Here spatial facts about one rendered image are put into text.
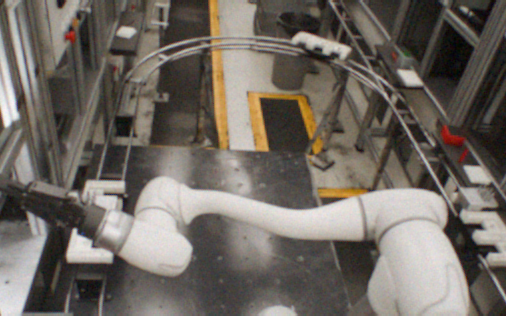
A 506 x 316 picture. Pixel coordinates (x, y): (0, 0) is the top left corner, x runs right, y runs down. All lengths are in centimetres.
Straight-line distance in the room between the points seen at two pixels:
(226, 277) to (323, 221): 84
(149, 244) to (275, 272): 88
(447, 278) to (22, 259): 121
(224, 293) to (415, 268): 98
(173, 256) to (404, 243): 48
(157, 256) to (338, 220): 40
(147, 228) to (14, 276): 62
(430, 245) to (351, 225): 17
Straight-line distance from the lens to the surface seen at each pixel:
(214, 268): 181
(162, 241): 104
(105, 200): 171
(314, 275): 186
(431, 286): 89
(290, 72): 420
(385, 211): 100
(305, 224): 102
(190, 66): 448
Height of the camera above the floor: 211
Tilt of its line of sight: 39 degrees down
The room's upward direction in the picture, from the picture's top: 9 degrees clockwise
